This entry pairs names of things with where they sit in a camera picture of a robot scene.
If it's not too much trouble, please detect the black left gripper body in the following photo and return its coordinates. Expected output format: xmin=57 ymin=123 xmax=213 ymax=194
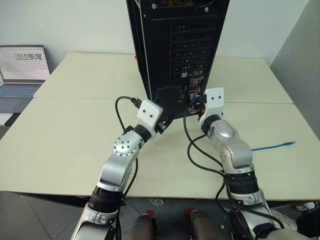
xmin=154 ymin=118 xmax=168 ymax=135

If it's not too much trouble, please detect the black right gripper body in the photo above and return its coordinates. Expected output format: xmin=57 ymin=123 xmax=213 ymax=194
xmin=198 ymin=93 xmax=207 ymax=119

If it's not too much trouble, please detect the blue ethernet cable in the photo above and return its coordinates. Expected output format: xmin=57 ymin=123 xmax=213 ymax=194
xmin=191 ymin=94 xmax=297 ymax=152

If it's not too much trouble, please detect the black computer tower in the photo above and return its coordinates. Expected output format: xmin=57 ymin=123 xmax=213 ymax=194
xmin=125 ymin=0 xmax=230 ymax=121

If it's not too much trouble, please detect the crumpled clear plastic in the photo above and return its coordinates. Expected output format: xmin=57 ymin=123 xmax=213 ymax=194
xmin=148 ymin=197 xmax=165 ymax=207

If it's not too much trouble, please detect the dark rounded shape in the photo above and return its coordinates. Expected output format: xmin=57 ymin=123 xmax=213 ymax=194
xmin=128 ymin=214 xmax=158 ymax=240
xmin=188 ymin=210 xmax=221 ymax=240

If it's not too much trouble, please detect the grey partition panel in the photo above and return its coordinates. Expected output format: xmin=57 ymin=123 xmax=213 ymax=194
xmin=268 ymin=0 xmax=320 ymax=141

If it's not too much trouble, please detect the beige shoe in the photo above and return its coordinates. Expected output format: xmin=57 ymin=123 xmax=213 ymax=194
xmin=294 ymin=201 xmax=317 ymax=213

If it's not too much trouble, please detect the open grey laptop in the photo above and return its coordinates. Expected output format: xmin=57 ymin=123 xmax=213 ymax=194
xmin=0 ymin=45 xmax=52 ymax=114

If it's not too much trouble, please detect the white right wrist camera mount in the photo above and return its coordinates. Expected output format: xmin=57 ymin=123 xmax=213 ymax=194
xmin=198 ymin=87 xmax=225 ymax=125

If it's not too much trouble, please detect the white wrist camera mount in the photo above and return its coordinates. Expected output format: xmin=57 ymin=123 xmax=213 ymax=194
xmin=135 ymin=99 xmax=164 ymax=139
xmin=198 ymin=87 xmax=225 ymax=125

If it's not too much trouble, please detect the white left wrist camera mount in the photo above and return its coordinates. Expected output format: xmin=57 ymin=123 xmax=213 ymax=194
xmin=135 ymin=99 xmax=164 ymax=139

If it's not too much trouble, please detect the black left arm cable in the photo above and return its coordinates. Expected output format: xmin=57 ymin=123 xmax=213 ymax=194
xmin=109 ymin=95 xmax=144 ymax=240

